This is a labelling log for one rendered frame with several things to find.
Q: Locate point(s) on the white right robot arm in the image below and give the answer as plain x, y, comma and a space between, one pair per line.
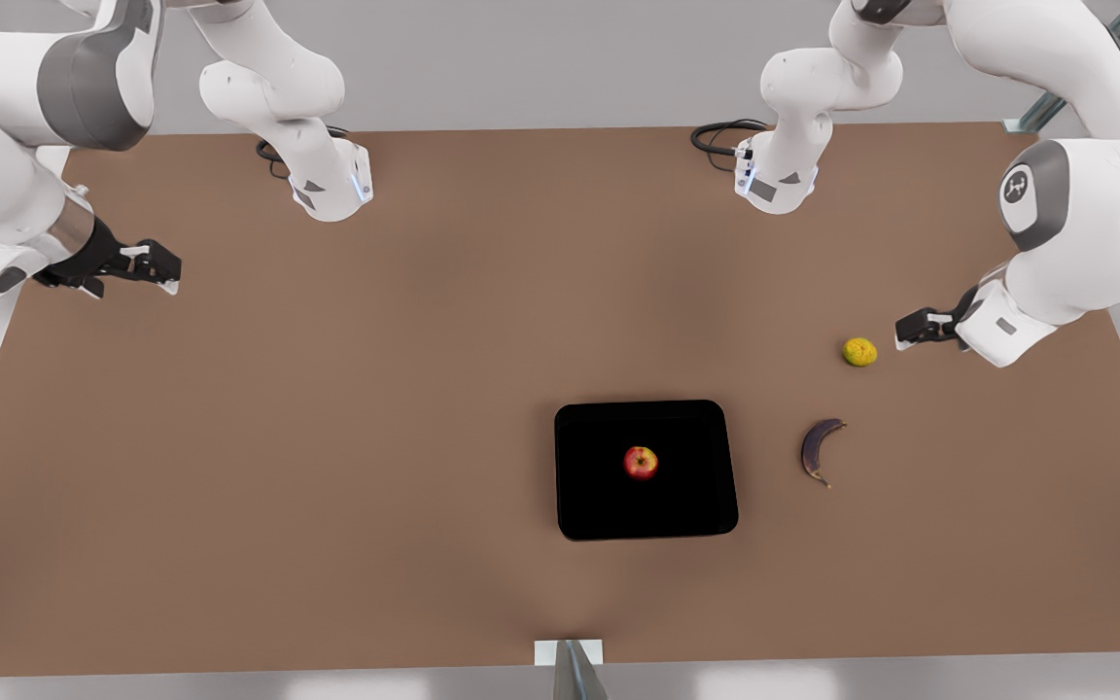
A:
6, 87

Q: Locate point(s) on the silver frame post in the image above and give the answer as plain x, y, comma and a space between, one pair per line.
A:
1056, 97
575, 671

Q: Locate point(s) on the yellow-green lemon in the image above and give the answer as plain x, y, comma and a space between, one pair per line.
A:
859, 352

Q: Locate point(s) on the black rectangular tray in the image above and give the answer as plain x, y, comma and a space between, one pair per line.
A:
609, 496

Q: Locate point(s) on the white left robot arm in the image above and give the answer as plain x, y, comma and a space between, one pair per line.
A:
1056, 253

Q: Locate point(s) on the red apple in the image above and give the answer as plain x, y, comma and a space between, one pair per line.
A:
641, 463

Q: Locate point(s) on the dark overripe banana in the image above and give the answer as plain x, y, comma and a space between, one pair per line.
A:
813, 449

